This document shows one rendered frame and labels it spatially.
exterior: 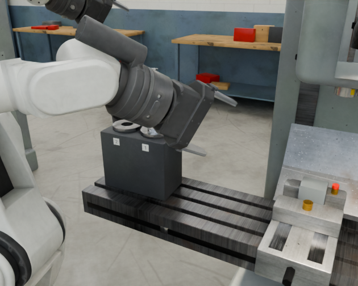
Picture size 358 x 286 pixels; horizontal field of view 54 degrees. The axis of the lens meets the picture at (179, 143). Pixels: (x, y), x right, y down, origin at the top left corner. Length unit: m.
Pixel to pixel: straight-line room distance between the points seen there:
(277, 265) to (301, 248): 0.07
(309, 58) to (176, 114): 0.30
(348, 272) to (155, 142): 0.57
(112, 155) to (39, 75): 0.67
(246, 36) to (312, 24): 3.94
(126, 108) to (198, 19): 5.04
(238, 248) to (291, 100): 0.55
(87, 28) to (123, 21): 5.75
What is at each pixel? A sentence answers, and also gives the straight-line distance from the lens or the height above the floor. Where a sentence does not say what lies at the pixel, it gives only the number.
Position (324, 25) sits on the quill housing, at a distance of 0.72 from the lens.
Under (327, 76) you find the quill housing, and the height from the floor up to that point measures 1.33.
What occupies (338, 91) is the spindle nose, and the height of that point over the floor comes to 1.29.
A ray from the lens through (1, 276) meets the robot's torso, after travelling 0.76.
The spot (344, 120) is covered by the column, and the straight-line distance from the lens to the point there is 1.24.
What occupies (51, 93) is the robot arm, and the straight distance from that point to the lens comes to 0.46.
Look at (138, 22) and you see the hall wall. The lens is 6.05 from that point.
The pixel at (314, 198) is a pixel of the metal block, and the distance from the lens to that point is 0.90.
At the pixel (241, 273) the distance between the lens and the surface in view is 0.96.
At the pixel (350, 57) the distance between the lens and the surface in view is 0.68.
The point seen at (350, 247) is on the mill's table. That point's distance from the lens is 1.01.
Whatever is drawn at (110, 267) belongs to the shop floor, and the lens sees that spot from 2.20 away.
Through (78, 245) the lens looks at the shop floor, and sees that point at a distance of 2.39.
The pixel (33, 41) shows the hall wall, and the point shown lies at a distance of 7.80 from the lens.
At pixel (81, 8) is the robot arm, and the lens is 1.00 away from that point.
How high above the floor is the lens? 1.48
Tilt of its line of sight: 24 degrees down
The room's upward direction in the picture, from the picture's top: straight up
